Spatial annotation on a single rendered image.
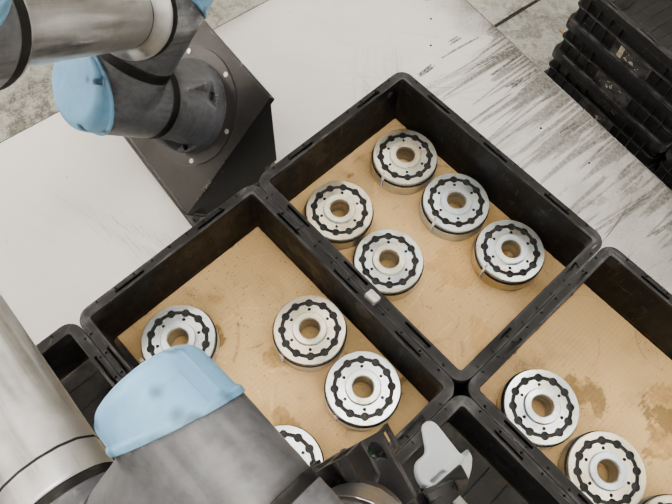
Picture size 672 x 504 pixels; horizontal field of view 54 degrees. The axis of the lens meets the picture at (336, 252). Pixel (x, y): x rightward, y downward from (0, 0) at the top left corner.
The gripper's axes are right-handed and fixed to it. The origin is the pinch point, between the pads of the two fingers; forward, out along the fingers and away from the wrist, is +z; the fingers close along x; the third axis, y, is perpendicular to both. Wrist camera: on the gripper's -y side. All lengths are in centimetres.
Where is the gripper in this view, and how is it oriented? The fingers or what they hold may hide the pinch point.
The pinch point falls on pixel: (402, 495)
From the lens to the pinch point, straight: 67.3
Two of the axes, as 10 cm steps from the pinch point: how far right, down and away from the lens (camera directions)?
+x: -8.6, 5.0, 1.1
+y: -4.7, -8.6, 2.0
